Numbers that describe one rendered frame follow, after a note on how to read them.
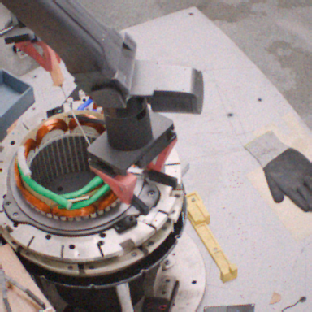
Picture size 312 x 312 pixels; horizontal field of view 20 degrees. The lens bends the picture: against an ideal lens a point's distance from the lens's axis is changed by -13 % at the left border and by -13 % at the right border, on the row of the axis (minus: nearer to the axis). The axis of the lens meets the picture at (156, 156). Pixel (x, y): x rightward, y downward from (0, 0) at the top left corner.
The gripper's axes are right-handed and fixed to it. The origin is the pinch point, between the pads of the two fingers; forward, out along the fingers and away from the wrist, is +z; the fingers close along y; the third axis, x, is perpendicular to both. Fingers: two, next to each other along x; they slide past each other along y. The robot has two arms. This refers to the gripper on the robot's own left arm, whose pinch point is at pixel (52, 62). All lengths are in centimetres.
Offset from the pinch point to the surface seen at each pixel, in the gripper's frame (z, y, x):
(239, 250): 57, 23, -1
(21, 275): 27.0, -18.3, 8.6
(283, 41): 103, 174, 65
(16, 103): 17.6, 14.2, 28.1
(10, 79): 15.9, 20.1, 34.1
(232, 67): 46, 67, 19
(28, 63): 80, 123, 143
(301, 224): 59, 33, -10
